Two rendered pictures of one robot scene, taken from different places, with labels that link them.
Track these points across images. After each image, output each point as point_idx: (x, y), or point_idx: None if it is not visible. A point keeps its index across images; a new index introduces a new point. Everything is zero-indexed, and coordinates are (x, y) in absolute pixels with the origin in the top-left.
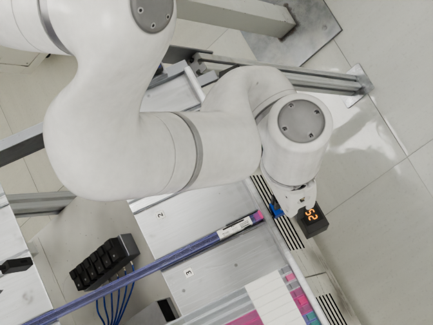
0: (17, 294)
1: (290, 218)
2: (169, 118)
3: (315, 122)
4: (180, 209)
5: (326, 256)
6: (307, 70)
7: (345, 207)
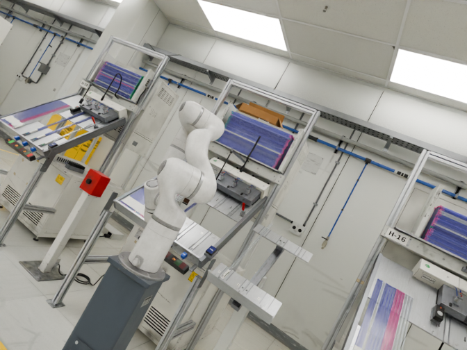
0: (212, 201)
1: (152, 330)
2: (178, 143)
3: (149, 183)
4: (182, 226)
5: (134, 334)
6: (162, 348)
7: (130, 347)
